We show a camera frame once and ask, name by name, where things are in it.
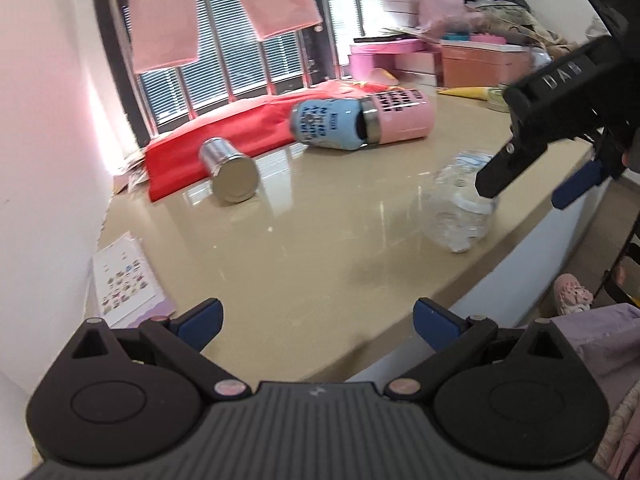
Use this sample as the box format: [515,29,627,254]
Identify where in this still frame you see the blue thermos bottle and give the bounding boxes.
[288,99,368,151]

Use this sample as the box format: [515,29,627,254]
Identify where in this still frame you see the yellow tube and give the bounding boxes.
[437,86,500,102]

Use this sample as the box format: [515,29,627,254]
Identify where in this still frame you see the red cloth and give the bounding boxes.
[144,80,385,202]

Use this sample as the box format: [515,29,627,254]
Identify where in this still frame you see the sticker sheet booklet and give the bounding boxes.
[92,232,176,328]

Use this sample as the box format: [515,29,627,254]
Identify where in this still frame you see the steel window railing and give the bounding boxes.
[93,0,370,148]

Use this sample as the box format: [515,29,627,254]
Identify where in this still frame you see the stainless steel cup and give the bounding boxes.
[198,138,260,204]

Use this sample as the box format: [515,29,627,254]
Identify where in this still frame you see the salmon pink storage box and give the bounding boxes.
[440,40,533,88]

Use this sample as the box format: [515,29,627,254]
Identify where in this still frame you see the pink thermos bottle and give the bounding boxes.
[360,89,435,144]

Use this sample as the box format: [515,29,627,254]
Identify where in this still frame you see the clear plastic cup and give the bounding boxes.
[418,151,499,254]

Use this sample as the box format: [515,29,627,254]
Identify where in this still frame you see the pink slipper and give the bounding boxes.
[553,273,593,315]

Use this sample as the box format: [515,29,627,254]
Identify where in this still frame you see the pink stool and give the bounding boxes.
[348,38,442,80]

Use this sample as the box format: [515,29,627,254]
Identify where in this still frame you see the pink plastic bag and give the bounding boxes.
[419,0,486,40]

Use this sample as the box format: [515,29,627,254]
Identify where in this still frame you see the pink children's pants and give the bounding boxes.
[124,0,324,75]

